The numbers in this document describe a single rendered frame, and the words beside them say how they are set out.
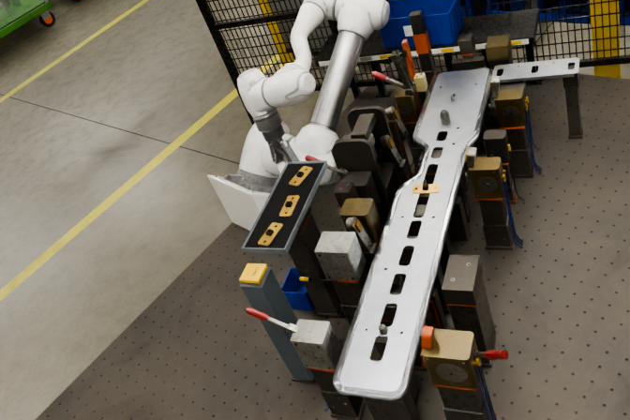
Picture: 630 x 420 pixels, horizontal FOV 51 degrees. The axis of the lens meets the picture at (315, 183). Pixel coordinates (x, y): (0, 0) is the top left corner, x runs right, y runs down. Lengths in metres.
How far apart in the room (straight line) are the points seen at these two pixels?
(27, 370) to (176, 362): 1.66
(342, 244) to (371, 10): 1.03
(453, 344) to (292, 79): 0.98
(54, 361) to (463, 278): 2.57
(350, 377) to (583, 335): 0.70
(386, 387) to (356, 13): 1.42
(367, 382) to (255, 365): 0.63
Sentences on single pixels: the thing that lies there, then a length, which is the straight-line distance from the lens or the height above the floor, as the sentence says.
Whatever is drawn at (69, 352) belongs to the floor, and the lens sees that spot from 3.77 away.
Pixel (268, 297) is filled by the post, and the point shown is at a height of 1.09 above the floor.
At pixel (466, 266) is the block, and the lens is 1.74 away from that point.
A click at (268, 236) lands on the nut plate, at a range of 1.82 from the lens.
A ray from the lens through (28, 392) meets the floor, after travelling 3.76.
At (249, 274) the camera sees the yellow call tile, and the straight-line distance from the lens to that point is 1.75.
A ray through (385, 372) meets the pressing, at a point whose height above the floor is 1.00.
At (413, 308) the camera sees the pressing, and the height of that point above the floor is 1.00.
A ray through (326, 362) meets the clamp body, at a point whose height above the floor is 0.98.
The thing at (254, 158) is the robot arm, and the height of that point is 0.99.
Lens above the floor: 2.31
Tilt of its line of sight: 37 degrees down
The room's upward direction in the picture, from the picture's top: 22 degrees counter-clockwise
